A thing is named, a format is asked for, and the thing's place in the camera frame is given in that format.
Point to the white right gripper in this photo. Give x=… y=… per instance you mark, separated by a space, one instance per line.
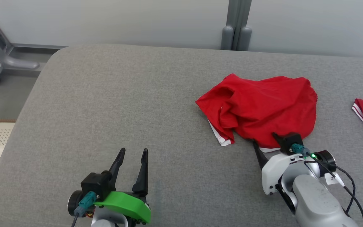
x=274 y=170

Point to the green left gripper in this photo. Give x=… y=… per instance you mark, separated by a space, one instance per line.
x=128 y=205

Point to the red shorts white waistband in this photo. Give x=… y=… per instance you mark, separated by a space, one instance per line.
x=263 y=107

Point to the grey metal stand leg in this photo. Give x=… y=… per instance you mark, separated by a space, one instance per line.
x=20 y=65

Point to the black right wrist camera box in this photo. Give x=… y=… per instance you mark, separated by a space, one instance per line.
x=291 y=142

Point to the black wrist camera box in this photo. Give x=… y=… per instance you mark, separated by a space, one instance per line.
x=291 y=142
x=95 y=184

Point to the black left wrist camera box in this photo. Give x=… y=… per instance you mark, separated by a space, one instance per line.
x=95 y=184

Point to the grey partition post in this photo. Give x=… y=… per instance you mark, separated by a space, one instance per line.
x=227 y=37
x=245 y=37

